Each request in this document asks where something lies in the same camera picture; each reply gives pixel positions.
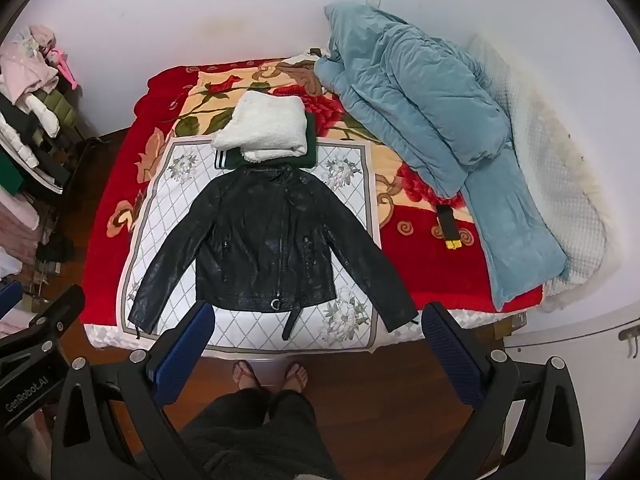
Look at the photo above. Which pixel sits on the white diamond-pattern bedsheet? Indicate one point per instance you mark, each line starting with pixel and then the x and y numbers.
pixel 105 336

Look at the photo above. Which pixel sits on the red floral blanket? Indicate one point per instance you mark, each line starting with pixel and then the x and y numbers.
pixel 160 87

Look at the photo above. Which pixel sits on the white fleece folded garment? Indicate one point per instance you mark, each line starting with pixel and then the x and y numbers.
pixel 265 125

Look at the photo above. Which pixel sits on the dark green folded garment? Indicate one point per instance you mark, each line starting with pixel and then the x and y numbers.
pixel 311 145

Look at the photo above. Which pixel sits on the white textured blanket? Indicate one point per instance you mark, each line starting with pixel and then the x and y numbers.
pixel 550 170

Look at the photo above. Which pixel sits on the black and yellow device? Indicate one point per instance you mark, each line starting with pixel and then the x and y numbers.
pixel 446 225

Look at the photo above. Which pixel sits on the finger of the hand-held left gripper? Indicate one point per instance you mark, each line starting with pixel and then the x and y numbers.
pixel 60 310
pixel 10 297

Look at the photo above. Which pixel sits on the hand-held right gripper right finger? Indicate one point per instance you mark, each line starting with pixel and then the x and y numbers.
pixel 454 355

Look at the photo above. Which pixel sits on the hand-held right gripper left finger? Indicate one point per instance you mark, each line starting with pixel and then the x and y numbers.
pixel 181 355

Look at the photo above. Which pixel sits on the wooden bed frame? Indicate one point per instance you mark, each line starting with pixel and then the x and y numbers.
pixel 507 327

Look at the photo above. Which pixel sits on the person's left foot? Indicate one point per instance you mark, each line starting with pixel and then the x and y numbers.
pixel 246 377

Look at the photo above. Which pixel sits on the black leather jacket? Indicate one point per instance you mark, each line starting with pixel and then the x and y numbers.
pixel 260 250

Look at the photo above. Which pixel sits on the white floral quilted mat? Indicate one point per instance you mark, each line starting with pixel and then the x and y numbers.
pixel 165 200

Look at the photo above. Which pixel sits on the person's dark pants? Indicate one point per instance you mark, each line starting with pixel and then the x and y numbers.
pixel 260 435

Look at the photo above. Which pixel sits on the person's foot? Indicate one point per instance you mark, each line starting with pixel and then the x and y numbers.
pixel 295 377
pixel 246 377

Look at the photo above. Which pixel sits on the white cabinet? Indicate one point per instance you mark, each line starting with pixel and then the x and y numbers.
pixel 575 342

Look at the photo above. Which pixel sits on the pile of clothes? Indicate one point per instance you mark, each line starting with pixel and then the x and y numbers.
pixel 30 110

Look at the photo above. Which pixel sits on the person's right foot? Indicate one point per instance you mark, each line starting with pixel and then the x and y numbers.
pixel 295 377

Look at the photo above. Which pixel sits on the light blue quilt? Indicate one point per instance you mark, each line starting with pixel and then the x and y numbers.
pixel 415 95

